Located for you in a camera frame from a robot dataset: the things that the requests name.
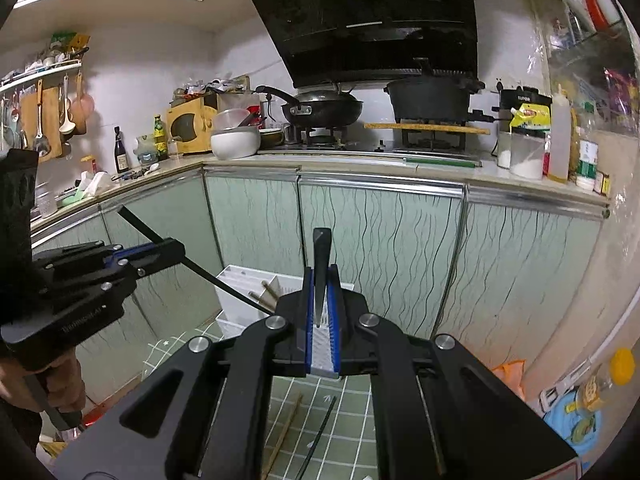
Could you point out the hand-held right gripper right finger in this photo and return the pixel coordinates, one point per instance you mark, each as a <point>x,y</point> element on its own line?
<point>336,345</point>

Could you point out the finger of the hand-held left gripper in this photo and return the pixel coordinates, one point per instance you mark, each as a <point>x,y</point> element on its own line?
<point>150,252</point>
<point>100,280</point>

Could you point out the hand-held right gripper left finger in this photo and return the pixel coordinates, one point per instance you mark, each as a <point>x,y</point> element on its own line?
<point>309,350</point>

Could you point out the long black plastic chopstick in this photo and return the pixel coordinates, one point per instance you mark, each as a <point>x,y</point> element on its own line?
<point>322,260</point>
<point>210,277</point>

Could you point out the wooden chopstick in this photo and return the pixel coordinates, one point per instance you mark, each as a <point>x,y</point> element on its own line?
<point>262,301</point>
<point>284,432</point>
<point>272,288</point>

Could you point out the white grey utensil holder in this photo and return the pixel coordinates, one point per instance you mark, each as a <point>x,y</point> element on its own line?
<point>240,300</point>

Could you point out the person's left hand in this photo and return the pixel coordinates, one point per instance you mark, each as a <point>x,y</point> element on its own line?
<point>65,380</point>

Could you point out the green checked tablecloth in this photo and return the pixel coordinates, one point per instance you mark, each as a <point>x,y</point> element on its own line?
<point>350,435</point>

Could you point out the dark glass bottle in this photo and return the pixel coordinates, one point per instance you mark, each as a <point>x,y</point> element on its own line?
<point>121,157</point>

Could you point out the glass jar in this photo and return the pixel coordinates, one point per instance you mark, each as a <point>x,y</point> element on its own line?
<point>147,152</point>

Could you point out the green glass bottle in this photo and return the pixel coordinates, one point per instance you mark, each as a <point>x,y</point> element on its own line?
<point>160,140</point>

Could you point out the green kitchen counter cabinet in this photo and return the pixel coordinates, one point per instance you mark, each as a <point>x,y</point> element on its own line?
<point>400,250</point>

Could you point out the yellow wooden box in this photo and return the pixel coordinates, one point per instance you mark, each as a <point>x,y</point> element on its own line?
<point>192,125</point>

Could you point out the white pot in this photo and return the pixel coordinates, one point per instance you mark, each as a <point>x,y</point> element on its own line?
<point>235,142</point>

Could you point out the metal spatula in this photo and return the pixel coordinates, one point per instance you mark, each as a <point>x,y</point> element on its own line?
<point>41,142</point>

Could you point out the white ladle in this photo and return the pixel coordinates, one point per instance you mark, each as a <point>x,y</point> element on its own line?
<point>66,122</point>

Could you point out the clear plastic container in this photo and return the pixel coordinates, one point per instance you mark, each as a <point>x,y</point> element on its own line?
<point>230,119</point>

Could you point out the pink ladle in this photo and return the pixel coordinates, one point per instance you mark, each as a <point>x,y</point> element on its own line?
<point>82,105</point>

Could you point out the hanging wooden cutting board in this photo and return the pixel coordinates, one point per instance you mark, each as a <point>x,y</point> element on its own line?
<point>50,110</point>

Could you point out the orange plastic bag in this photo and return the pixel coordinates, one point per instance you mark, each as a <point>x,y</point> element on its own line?
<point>510,377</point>

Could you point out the gas stove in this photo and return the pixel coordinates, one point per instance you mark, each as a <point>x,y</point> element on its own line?
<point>340,142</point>

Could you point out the black wok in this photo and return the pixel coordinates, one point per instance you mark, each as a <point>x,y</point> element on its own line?
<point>325,107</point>

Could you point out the black cooking pot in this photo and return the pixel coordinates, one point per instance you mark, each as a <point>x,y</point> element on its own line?
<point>430,100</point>

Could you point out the jar of white powder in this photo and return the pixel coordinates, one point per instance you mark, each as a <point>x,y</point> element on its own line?
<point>527,160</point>

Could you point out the yellow lid plastic bottle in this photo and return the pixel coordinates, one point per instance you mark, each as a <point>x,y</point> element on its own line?
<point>600,385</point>

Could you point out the yellow bag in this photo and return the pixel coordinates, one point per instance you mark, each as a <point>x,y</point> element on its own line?
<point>531,119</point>

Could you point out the white squeeze bottle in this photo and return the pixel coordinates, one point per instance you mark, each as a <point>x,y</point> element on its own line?
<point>559,140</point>

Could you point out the green label can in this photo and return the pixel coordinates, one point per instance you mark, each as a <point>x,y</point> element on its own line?
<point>588,160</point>

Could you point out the black range hood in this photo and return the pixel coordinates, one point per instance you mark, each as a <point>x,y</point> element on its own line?
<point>370,15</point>

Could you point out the white wall rack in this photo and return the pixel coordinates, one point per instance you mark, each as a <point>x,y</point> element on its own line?
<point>40,74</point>

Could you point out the plastic covered wall shelf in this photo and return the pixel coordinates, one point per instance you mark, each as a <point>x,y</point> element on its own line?
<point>590,35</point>

